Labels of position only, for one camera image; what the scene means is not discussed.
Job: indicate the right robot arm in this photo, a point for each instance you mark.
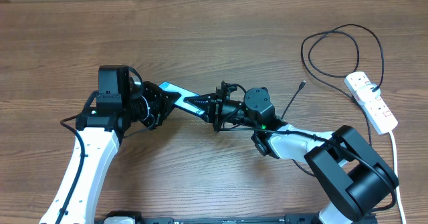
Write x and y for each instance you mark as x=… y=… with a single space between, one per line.
x=355 y=178

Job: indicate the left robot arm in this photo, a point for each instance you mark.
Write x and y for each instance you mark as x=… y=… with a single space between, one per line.
x=121 y=99

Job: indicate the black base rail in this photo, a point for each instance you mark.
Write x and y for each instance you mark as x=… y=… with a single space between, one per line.
x=136 y=217

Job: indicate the white charger plug adapter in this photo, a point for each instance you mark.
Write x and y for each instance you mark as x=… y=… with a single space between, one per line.
x=367 y=93

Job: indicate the Samsung Galaxy smartphone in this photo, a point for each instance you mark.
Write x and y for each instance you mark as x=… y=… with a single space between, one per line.
x=180 y=103

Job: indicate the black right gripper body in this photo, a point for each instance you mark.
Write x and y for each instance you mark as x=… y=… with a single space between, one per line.
x=223 y=107

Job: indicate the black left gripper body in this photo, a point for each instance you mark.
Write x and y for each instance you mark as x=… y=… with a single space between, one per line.
x=153 y=97

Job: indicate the white power strip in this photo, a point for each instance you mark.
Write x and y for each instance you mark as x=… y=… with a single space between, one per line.
x=378 y=113

